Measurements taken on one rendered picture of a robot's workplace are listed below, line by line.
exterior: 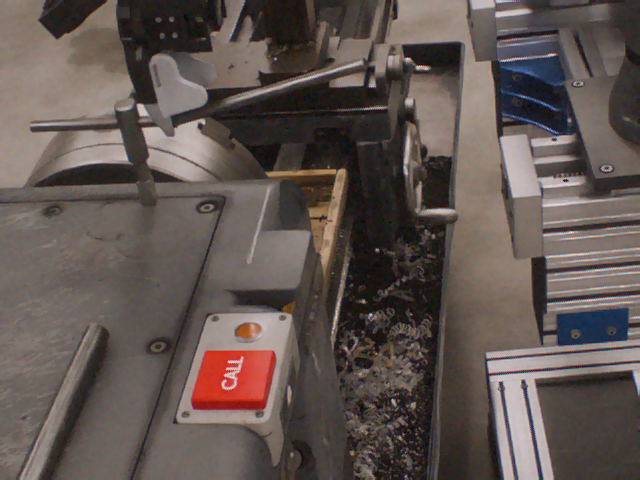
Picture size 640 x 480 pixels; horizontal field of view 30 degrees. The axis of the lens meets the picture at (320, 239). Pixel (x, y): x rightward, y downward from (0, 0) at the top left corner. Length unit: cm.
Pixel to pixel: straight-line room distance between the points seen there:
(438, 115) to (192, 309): 169
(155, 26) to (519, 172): 53
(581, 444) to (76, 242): 138
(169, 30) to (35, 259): 26
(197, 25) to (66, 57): 345
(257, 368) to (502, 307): 205
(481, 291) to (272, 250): 195
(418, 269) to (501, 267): 92
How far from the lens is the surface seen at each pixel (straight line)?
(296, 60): 196
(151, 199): 122
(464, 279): 309
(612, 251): 147
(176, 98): 113
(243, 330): 104
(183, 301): 109
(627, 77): 140
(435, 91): 280
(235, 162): 142
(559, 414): 243
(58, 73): 443
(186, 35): 108
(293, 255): 112
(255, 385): 97
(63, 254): 119
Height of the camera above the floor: 191
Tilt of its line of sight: 36 degrees down
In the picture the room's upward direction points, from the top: 9 degrees counter-clockwise
